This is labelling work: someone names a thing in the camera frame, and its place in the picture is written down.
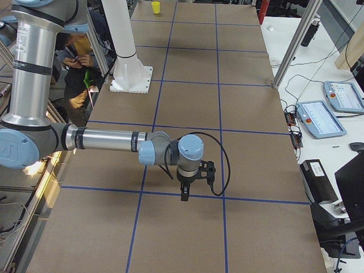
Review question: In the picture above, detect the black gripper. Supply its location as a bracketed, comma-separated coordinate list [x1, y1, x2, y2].
[177, 172, 197, 201]

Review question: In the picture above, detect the yellow plastic cup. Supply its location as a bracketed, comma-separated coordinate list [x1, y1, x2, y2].
[151, 1, 160, 14]

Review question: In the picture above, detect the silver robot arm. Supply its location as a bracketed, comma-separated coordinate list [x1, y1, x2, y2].
[1, 1, 209, 201]

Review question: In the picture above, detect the black box on desk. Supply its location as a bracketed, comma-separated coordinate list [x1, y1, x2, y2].
[300, 159, 338, 205]

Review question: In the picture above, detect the seated person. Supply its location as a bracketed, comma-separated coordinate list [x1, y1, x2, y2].
[55, 32, 104, 127]

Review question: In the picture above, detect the near blue teach pendant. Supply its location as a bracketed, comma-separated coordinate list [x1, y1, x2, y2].
[296, 100, 347, 139]

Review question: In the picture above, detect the blue teach pendant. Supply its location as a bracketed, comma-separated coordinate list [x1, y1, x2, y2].
[296, 100, 347, 139]
[324, 81, 363, 114]

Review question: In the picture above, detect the black monitor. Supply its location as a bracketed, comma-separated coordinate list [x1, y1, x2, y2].
[335, 153, 363, 220]

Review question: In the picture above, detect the black computer mouse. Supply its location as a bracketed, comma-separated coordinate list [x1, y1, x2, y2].
[349, 142, 364, 153]

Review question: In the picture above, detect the far blue teach pendant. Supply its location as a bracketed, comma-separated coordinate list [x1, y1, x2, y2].
[324, 81, 363, 114]

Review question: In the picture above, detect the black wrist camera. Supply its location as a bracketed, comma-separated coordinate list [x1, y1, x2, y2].
[198, 160, 216, 187]

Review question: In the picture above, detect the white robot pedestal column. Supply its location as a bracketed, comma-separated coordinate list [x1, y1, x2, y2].
[102, 0, 153, 94]

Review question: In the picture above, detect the aluminium frame post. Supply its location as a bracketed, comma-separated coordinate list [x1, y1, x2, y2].
[272, 0, 322, 89]

